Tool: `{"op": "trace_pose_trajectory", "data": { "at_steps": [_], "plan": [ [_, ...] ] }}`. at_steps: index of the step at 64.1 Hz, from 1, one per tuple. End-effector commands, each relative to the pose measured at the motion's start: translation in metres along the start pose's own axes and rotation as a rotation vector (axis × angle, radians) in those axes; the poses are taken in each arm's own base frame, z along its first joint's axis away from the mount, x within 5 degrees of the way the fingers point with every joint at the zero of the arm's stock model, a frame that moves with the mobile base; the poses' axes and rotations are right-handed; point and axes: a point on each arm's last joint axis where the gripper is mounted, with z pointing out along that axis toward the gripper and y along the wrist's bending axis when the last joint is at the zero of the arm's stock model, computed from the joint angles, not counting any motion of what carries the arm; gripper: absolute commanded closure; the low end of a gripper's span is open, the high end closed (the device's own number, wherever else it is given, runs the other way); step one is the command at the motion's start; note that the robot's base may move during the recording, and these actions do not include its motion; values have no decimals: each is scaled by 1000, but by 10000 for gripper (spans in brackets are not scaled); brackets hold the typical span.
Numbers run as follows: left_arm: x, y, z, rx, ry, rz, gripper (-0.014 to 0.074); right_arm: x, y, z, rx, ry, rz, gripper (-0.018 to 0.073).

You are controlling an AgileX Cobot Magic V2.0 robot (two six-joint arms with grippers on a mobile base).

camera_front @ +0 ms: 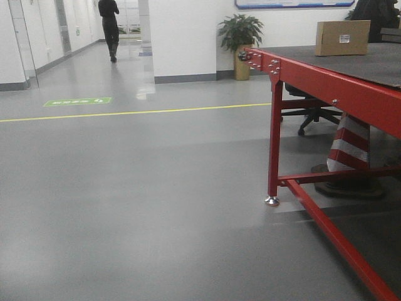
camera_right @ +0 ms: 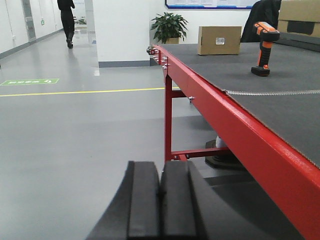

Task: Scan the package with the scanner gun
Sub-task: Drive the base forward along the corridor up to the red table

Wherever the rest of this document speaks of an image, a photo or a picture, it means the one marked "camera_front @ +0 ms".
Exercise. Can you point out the small brown cardboard package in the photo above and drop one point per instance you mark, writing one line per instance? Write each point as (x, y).
(338, 38)

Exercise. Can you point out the green floor sign sticker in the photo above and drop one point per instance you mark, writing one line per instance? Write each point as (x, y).
(78, 101)

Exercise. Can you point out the black office chair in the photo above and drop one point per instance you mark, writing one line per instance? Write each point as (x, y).
(312, 114)

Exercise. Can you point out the green potted plant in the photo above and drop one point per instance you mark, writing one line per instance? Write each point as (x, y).
(239, 32)

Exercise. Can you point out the red white traffic cone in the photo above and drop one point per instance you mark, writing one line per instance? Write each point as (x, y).
(350, 150)

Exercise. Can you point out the person in black clothes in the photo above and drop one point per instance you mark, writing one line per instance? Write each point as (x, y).
(108, 9)

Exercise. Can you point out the dark jacket on chair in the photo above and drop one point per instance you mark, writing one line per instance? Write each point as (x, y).
(381, 13)

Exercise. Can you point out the blue framed wall board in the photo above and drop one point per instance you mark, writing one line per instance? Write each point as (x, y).
(275, 4)

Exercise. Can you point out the red metal table frame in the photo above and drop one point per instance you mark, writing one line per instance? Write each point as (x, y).
(366, 87)

